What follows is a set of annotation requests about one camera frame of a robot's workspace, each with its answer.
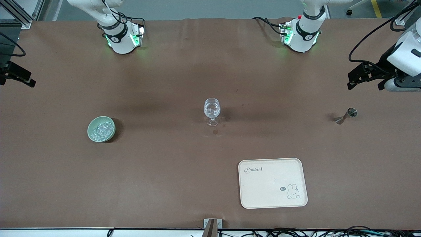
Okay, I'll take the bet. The pale green ceramic bowl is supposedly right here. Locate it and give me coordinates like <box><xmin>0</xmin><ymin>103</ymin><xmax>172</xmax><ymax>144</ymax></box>
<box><xmin>87</xmin><ymin>116</ymin><xmax>116</xmax><ymax>143</ymax></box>

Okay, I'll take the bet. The black left base cable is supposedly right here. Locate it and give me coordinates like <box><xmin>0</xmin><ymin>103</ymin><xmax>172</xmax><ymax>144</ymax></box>
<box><xmin>253</xmin><ymin>16</ymin><xmax>286</xmax><ymax>36</ymax></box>

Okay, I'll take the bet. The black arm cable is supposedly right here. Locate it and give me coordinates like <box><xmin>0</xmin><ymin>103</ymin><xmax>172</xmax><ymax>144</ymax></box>
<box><xmin>0</xmin><ymin>32</ymin><xmax>26</xmax><ymax>57</ymax></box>
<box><xmin>348</xmin><ymin>0</ymin><xmax>421</xmax><ymax>71</ymax></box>

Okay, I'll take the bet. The black cable bundle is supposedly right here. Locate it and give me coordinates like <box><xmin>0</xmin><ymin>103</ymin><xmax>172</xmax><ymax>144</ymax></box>
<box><xmin>189</xmin><ymin>226</ymin><xmax>421</xmax><ymax>237</ymax></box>

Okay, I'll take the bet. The grey metal mount bracket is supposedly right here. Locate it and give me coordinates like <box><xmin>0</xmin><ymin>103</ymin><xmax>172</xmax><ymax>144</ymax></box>
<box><xmin>204</xmin><ymin>218</ymin><xmax>222</xmax><ymax>237</ymax></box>

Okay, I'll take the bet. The cream rabbit print tray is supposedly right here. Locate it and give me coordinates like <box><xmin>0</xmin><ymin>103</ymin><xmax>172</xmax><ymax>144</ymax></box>
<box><xmin>238</xmin><ymin>158</ymin><xmax>308</xmax><ymax>209</ymax></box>

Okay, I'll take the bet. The aluminium frame profile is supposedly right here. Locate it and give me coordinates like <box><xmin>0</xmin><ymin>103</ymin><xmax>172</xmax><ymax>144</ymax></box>
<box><xmin>396</xmin><ymin>0</ymin><xmax>421</xmax><ymax>25</ymax></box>
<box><xmin>0</xmin><ymin>0</ymin><xmax>45</xmax><ymax>29</ymax></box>

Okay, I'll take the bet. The black base cable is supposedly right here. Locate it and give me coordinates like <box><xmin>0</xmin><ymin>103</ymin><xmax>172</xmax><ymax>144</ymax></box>
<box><xmin>253</xmin><ymin>16</ymin><xmax>286</xmax><ymax>36</ymax></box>
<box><xmin>99</xmin><ymin>0</ymin><xmax>146</xmax><ymax>30</ymax></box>

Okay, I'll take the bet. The pile of clear ice cubes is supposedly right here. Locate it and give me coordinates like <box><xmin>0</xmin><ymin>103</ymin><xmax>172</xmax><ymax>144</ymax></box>
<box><xmin>91</xmin><ymin>122</ymin><xmax>114</xmax><ymax>141</ymax></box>

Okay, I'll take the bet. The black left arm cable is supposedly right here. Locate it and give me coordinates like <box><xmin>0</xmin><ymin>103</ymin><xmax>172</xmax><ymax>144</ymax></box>
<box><xmin>348</xmin><ymin>0</ymin><xmax>421</xmax><ymax>71</ymax></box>

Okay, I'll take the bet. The black right base cable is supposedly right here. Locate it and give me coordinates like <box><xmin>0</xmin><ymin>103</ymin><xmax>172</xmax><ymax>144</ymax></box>
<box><xmin>99</xmin><ymin>0</ymin><xmax>146</xmax><ymax>30</ymax></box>

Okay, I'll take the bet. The office chair base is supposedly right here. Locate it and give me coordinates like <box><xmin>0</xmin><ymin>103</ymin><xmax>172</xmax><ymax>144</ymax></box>
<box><xmin>345</xmin><ymin>0</ymin><xmax>374</xmax><ymax>16</ymax></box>

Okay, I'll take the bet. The clear stemmed wine glass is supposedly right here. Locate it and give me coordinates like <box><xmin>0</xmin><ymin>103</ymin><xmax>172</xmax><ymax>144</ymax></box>
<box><xmin>204</xmin><ymin>98</ymin><xmax>221</xmax><ymax>127</ymax></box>

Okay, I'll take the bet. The brown table cover mat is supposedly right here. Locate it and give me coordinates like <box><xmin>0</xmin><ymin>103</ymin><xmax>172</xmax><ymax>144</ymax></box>
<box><xmin>0</xmin><ymin>17</ymin><xmax>421</xmax><ymax>230</ymax></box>

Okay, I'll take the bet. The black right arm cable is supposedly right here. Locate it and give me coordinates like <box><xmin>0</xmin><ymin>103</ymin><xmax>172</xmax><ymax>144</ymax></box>
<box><xmin>0</xmin><ymin>32</ymin><xmax>26</xmax><ymax>57</ymax></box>

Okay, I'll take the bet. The steel double-ended jigger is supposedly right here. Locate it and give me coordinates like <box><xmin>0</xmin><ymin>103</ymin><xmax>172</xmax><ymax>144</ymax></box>
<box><xmin>335</xmin><ymin>108</ymin><xmax>358</xmax><ymax>125</ymax></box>

